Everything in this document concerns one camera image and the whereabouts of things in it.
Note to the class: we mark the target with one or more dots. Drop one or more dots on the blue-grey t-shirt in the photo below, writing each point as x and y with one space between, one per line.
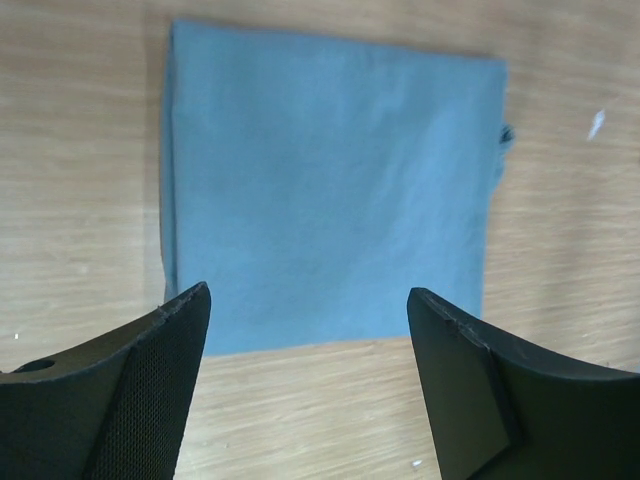
312 181

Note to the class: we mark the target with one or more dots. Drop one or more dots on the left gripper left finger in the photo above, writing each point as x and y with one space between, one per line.
114 407

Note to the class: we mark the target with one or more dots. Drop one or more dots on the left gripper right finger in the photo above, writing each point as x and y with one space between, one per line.
501 407

